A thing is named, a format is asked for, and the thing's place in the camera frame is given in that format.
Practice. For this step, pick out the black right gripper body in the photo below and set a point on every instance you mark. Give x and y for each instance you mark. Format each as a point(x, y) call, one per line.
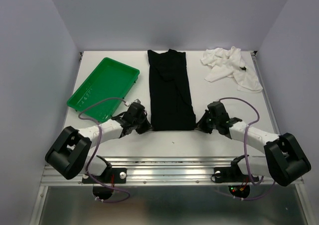
point(206, 128)

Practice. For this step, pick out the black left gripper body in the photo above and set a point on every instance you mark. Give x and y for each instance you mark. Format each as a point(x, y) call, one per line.
point(141, 126)

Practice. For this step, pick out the black t shirt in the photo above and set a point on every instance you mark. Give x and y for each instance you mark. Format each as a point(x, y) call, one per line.
point(171, 104)

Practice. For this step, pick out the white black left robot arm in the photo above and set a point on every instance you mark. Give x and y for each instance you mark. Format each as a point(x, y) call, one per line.
point(69, 153)

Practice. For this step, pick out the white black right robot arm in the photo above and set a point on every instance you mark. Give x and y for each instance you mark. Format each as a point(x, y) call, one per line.
point(284, 160)

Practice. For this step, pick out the green plastic tray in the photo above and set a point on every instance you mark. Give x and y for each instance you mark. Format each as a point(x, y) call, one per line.
point(109, 79)

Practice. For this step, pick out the white t shirt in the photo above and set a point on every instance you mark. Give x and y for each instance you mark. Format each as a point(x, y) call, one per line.
point(231, 64)

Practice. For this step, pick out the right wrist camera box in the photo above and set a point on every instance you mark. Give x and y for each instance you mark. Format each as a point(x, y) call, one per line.
point(218, 109)

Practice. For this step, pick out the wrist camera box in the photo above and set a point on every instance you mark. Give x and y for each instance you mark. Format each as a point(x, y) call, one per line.
point(135, 110)
point(218, 109)

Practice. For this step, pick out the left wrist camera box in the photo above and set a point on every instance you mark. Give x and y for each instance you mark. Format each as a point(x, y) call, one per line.
point(135, 110)

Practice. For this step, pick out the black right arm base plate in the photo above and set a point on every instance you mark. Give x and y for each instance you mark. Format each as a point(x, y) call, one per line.
point(228, 175)

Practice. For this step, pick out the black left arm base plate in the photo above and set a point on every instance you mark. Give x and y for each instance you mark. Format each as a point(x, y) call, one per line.
point(113, 176)

